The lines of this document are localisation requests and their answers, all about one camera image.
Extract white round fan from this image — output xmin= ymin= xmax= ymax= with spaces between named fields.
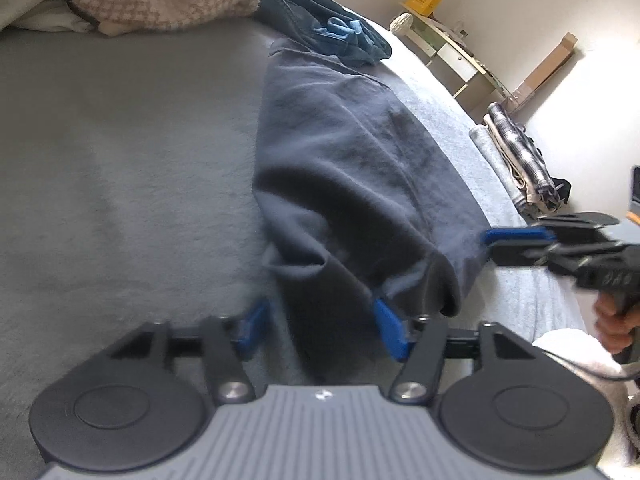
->
xmin=388 ymin=12 xmax=413 ymax=37

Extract light blue garment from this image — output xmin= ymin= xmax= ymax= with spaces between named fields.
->
xmin=312 ymin=16 xmax=362 ymax=44

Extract person's right hand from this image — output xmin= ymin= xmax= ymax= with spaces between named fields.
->
xmin=593 ymin=292 xmax=640 ymax=354

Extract dark navy elastic-waist trousers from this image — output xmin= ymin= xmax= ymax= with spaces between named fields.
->
xmin=253 ymin=39 xmax=488 ymax=382

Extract white and green side table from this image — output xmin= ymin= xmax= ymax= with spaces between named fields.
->
xmin=398 ymin=3 xmax=511 ymax=110

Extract folded plaid clothes stack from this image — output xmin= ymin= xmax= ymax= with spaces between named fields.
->
xmin=469 ymin=103 xmax=570 ymax=218

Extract blue denim jeans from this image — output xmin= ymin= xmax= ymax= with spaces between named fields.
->
xmin=254 ymin=0 xmax=393 ymax=68

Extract cardboard box strip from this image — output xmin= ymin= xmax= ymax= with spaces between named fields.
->
xmin=511 ymin=32 xmax=578 ymax=108

